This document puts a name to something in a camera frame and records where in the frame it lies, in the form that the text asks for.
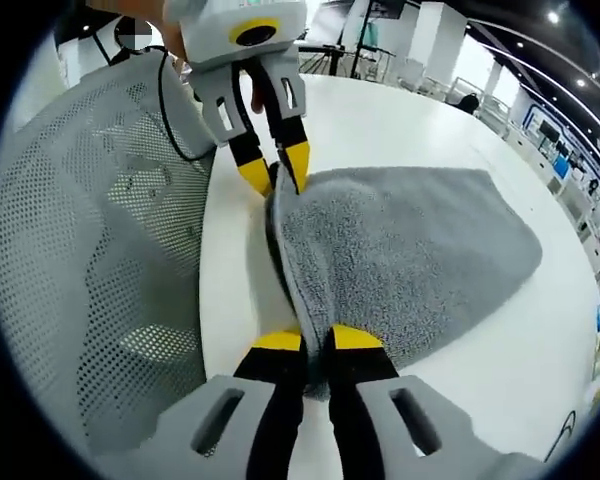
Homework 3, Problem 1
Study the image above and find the black screen on stand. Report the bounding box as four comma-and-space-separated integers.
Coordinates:
328, 0, 407, 82

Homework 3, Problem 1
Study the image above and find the person's left hand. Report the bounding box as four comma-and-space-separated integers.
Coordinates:
159, 0, 192, 65

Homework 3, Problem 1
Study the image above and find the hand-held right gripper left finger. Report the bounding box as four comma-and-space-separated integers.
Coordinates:
93, 328, 307, 480

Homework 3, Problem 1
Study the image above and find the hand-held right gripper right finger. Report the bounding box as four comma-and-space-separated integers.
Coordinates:
326, 323, 547, 480

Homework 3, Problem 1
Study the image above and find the black bag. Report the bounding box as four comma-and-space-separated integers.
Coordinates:
456, 92, 482, 115

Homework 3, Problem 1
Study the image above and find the grey mesh chair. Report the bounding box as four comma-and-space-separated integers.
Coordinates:
0, 57, 217, 454

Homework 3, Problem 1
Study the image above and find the grey towel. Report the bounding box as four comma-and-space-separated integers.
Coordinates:
262, 166, 544, 401

